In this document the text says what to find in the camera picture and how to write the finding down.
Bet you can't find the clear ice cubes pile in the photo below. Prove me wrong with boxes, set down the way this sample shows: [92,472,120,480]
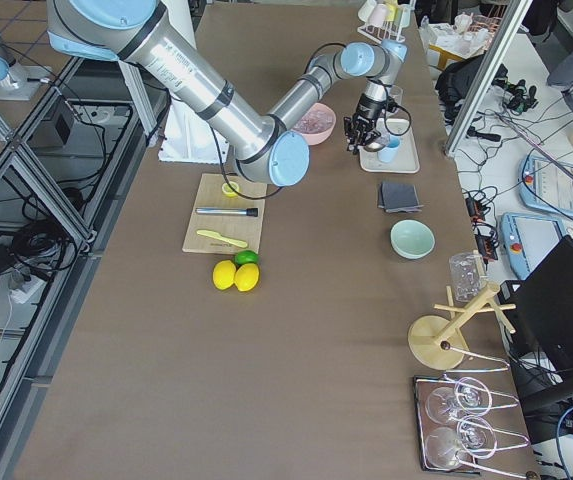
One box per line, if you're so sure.
[296,109,333,134]

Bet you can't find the upper yellow lemon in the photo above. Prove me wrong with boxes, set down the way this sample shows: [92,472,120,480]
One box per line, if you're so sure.
[212,260,237,290]

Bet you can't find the yellow plastic knife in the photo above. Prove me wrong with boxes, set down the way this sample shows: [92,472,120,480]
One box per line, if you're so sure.
[196,229,248,248]

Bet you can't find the grey folded cloth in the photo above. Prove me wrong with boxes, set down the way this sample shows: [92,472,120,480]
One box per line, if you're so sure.
[378,181,423,213]

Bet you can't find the half lemon slice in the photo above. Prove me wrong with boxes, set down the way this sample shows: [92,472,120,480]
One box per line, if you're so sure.
[221,182,241,198]

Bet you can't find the steel muddler black tip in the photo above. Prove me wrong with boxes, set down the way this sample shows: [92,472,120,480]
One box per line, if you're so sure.
[194,207,259,218]

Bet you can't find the cream serving tray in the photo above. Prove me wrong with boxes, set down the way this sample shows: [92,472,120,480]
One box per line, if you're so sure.
[359,118,420,174]

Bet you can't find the blue teach pendant far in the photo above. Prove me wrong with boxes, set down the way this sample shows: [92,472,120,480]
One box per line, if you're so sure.
[518,155,573,218]

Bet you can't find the pink bowl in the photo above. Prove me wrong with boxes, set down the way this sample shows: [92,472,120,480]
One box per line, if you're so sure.
[292,103,336,146]

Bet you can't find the blue teach pendant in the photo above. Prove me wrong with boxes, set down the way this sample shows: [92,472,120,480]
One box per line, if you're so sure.
[518,155,573,218]
[500,212,565,280]

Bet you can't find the grey power box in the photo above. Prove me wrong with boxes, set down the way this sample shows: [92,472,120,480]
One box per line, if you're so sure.
[28,100,74,148]

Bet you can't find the wooden cup tree stand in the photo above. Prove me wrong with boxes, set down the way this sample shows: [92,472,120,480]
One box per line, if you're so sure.
[407,282,516,373]

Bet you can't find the light blue cup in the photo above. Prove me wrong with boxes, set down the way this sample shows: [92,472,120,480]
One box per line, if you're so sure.
[377,136,401,164]

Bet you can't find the clear wine glass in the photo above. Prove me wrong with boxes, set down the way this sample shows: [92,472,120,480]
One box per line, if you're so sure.
[384,85,403,119]

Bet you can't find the black monitor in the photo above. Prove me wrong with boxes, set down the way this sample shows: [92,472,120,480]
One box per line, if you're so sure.
[514,236,573,372]

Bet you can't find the blue teach pendant near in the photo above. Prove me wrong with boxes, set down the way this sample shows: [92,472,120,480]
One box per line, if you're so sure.
[500,212,565,280]

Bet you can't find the lower yellow lemon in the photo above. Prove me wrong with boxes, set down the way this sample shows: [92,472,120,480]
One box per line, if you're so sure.
[234,263,260,292]

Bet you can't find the white cup rack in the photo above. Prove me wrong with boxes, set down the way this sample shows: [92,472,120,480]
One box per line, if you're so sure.
[357,0,415,43]

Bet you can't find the glass jar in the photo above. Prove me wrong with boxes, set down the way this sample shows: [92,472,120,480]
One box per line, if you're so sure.
[449,251,485,302]

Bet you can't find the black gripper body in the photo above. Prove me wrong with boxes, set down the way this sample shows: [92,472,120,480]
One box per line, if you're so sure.
[343,94,386,141]

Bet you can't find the green lime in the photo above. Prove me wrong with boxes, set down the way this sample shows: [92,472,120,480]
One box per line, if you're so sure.
[233,250,259,266]

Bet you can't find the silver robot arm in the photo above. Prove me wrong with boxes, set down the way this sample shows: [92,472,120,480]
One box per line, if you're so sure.
[47,1,407,187]

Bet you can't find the aluminium frame post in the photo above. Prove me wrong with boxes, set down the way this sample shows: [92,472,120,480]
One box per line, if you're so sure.
[444,0,532,158]

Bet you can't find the yellow lemon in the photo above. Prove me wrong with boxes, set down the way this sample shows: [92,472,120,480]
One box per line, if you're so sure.
[212,260,237,290]
[234,263,260,292]

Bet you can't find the black glass tray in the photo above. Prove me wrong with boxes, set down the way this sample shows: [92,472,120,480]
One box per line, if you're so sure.
[413,376,537,479]

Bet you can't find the metal ice scoop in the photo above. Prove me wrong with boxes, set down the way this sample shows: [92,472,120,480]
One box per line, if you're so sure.
[363,137,389,153]

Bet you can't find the bamboo cutting board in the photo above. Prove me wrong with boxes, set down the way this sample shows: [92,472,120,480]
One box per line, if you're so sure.
[182,173,265,254]

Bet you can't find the light green bowl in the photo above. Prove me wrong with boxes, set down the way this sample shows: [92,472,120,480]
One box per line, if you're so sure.
[390,220,436,260]

